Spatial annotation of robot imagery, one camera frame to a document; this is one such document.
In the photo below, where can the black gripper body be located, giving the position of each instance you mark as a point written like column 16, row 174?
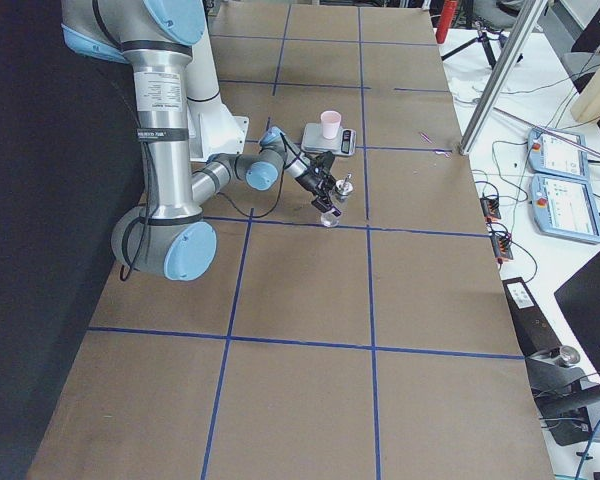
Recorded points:
column 310, row 182

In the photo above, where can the orange connector block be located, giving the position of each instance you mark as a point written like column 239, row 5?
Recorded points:
column 501, row 246
column 490, row 209

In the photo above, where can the glass sauce dispenser bottle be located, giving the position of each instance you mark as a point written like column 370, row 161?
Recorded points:
column 339, row 199

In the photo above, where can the black computer monitor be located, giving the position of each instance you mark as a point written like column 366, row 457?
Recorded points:
column 579, row 302

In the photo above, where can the blue teach pendant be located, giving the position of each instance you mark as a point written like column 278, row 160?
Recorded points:
column 549, row 155
column 565, row 208

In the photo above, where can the white digital kitchen scale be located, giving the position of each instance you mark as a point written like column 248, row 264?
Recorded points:
column 342, row 145

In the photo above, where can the lower blue teach pendant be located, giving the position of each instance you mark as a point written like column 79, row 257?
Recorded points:
column 565, row 208

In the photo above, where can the upper orange connector block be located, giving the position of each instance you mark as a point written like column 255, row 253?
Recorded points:
column 490, row 209

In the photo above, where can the black box with label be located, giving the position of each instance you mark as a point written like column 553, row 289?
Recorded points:
column 533, row 331

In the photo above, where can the upper blue teach pendant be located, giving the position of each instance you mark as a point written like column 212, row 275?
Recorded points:
column 549, row 155

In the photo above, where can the aluminium frame post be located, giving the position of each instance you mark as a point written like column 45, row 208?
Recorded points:
column 523, row 27

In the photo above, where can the pink plastic cup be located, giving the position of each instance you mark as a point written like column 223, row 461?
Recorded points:
column 330, row 121

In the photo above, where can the lower orange connector block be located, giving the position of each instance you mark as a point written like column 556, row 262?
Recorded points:
column 501, row 246

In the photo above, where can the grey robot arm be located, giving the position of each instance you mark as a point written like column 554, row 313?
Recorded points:
column 167, row 235

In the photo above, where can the metal rod green handle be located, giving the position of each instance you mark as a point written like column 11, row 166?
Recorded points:
column 550, row 132

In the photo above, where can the red cylinder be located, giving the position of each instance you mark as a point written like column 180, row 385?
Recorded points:
column 445, row 20

